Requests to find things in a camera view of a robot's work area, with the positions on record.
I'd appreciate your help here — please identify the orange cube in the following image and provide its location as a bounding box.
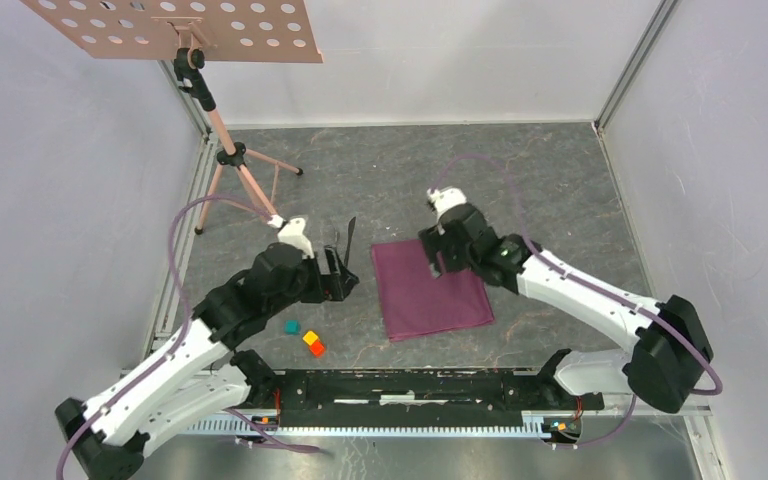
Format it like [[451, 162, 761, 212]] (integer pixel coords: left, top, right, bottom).
[[308, 340, 326, 358]]

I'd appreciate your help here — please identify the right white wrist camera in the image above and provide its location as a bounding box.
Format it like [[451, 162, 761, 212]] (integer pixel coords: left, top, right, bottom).
[[426, 187, 468, 219]]

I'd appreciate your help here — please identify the pink music stand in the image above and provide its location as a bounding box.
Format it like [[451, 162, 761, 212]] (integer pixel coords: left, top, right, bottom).
[[25, 0, 323, 228]]

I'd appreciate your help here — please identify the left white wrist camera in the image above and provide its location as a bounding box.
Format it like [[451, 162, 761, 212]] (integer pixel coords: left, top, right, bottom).
[[267, 215, 315, 259]]

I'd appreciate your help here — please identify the aluminium frame rail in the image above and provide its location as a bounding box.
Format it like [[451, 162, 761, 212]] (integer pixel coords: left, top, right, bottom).
[[89, 370, 713, 480]]

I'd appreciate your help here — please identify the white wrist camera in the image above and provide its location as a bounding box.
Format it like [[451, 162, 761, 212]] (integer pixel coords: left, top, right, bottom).
[[267, 215, 315, 259], [426, 187, 468, 219]]

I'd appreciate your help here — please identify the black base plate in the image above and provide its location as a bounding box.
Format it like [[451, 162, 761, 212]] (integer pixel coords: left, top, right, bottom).
[[241, 368, 605, 428]]

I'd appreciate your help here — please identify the purple cloth napkin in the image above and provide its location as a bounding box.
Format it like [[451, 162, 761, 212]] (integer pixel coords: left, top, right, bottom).
[[371, 239, 495, 342]]

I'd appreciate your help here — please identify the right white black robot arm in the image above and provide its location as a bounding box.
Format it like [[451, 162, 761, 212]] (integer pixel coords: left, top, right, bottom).
[[419, 192, 713, 413]]

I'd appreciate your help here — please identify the teal cube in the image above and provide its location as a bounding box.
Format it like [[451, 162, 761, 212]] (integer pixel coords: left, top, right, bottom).
[[284, 320, 301, 335]]

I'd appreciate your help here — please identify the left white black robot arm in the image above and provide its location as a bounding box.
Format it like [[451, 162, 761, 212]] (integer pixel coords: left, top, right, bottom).
[[55, 242, 359, 479]]

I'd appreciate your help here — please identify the yellow cube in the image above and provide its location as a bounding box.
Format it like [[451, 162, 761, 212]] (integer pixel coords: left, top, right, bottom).
[[302, 330, 319, 346]]

